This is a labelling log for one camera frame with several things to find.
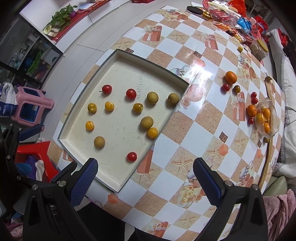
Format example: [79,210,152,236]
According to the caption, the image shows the yellow tomato tray front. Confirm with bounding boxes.
[87,103,97,113]

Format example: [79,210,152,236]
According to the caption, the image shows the red cherry tomato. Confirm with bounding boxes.
[248,118,254,125]
[222,83,230,92]
[126,152,137,162]

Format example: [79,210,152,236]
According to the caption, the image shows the red stemmed tomato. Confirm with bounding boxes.
[99,84,112,95]

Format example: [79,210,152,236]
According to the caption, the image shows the tan longan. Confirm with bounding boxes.
[168,93,179,106]
[147,91,159,104]
[140,116,154,130]

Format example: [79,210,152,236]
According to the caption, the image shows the pink plastic stool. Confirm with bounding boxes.
[11,86,55,126]

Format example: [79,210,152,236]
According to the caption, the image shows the pink cloth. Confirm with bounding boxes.
[263,189,295,240]

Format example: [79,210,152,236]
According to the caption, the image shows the grey white blanket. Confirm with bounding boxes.
[268,29,295,178]

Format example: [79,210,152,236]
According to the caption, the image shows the orange in bowl front right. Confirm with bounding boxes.
[263,122,270,133]

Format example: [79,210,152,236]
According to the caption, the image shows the glass fruit bowl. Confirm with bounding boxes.
[255,97,280,138]

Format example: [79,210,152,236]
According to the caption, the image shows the large orange near bowl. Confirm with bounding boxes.
[246,104,257,118]

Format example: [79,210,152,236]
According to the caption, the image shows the red tomato behind bowl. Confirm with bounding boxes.
[250,92,258,104]

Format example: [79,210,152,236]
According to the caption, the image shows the white shallow tray box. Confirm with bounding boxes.
[58,49,189,192]

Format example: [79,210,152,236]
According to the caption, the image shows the green potted plant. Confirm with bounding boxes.
[42,4,78,37]

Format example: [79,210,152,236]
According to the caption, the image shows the dark yellow tomato by orange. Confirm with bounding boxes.
[233,85,241,94]

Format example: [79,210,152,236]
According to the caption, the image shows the long wooden back scratcher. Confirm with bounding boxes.
[255,76,278,192]

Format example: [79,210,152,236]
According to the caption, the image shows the far left orange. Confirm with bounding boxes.
[225,71,237,85]

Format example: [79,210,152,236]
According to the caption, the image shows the snack pile far table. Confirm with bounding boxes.
[187,1,268,61]

